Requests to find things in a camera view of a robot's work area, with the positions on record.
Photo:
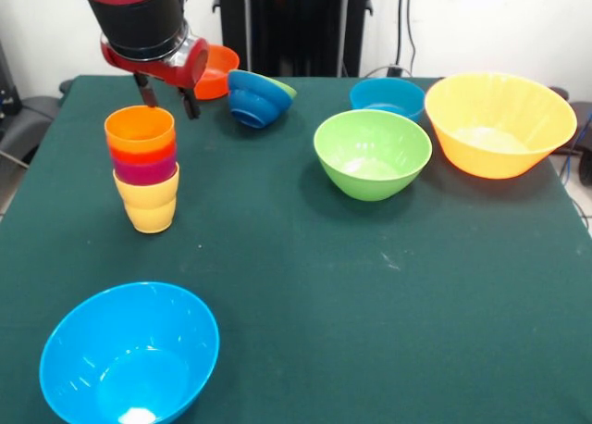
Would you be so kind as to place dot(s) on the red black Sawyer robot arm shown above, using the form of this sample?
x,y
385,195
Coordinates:
x,y
139,21

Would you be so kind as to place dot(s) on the large yellow bowl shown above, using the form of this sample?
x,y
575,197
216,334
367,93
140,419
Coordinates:
x,y
499,123

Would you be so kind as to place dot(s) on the small green ribbed bowl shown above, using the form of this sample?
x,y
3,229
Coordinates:
x,y
287,90

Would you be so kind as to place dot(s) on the red plastic cup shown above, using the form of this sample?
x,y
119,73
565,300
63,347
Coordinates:
x,y
143,158

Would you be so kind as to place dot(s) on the dark green tablecloth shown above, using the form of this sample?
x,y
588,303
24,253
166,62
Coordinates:
x,y
287,303

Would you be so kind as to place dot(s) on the large green bowl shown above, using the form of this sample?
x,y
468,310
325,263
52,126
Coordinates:
x,y
372,160

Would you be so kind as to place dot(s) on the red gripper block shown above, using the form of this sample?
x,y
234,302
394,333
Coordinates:
x,y
185,70

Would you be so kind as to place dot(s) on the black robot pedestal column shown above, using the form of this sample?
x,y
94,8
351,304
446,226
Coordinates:
x,y
296,26

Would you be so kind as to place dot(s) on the large light blue bowl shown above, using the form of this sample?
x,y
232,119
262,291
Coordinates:
x,y
129,354

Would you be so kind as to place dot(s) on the purple plastic cup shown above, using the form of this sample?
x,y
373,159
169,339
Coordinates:
x,y
145,173

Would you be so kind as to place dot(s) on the dark blue bowl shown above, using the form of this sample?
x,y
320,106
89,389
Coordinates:
x,y
254,100

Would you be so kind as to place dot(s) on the red plastic bowl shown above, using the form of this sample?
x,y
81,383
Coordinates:
x,y
219,77

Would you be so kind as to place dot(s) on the small light blue bowl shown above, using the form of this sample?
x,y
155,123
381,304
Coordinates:
x,y
386,95

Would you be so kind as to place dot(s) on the orange ribbed plastic cup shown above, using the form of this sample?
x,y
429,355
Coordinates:
x,y
139,128

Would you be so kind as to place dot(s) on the dark grey pedestal leg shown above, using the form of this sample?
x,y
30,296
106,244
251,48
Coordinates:
x,y
28,118

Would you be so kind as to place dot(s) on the yellow ribbed plastic cup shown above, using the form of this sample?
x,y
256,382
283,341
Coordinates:
x,y
148,211

